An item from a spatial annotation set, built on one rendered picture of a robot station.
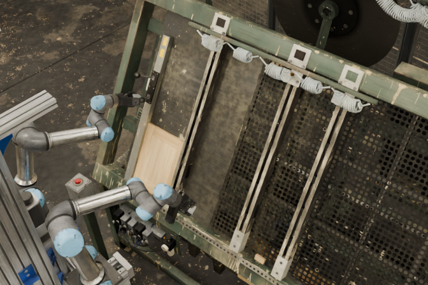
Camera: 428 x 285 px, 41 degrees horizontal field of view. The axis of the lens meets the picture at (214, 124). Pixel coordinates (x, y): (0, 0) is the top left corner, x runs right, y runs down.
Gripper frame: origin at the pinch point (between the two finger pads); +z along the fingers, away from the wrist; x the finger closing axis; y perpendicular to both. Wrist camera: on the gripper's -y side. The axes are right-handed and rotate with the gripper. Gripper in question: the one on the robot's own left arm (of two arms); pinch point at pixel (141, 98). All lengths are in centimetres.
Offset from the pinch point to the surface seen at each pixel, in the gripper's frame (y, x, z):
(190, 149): -30.9, 28.2, 5.6
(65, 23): 283, -57, 203
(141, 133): 8.0, 22.7, 8.9
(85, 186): 38, 56, -9
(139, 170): 11.3, 46.4, 10.9
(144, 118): 5.3, 13.1, 8.9
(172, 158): -13.9, 35.7, 11.2
